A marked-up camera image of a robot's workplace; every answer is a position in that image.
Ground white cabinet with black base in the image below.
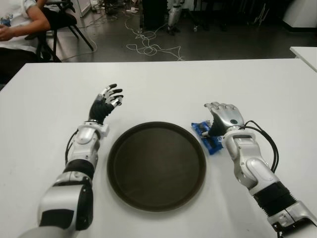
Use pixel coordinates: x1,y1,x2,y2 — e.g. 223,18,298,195
282,0,317,33

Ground black wrist cable bundle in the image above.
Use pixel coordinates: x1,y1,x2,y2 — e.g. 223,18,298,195
241,120,279,173

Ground tangled white floor cable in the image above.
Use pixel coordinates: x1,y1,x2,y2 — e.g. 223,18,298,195
123,14,185,61

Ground white side table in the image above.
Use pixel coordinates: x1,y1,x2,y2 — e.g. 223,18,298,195
289,46,317,69

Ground seated person in white shirt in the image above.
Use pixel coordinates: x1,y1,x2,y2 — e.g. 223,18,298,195
0,0,52,85

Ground black folding chair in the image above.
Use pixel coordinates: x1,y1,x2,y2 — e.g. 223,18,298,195
24,0,97,62

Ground blue Oreo cookie packet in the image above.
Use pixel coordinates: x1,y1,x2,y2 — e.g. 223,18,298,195
191,119,225,156

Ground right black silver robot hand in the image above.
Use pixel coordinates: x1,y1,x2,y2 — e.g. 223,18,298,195
202,101,245,136

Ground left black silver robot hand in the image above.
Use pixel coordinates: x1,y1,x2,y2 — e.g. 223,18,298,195
89,83,124,124

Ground round dark brown tray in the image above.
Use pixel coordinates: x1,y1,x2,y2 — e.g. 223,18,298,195
106,120,207,213

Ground white leaning panel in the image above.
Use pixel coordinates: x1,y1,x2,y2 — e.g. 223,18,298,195
76,0,95,18

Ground silver humanoid robot legs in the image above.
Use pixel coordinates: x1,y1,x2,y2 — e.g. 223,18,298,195
167,0,185,35

